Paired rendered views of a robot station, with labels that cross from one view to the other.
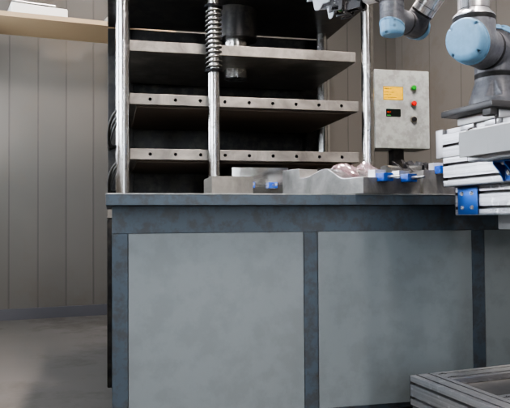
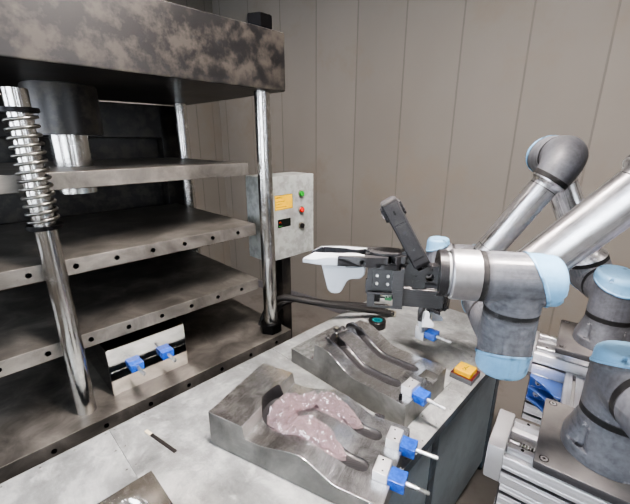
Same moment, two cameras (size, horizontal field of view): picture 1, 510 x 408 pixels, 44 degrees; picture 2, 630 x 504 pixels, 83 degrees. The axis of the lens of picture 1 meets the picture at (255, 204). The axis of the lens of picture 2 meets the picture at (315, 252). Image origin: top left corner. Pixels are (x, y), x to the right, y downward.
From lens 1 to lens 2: 1.93 m
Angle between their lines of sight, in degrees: 37
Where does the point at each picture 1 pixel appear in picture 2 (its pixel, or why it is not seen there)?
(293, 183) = (231, 438)
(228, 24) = (52, 116)
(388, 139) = (280, 251)
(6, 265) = not seen: outside the picture
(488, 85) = not seen: outside the picture
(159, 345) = not seen: outside the picture
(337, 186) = (325, 490)
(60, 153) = not seen: outside the picture
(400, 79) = (289, 186)
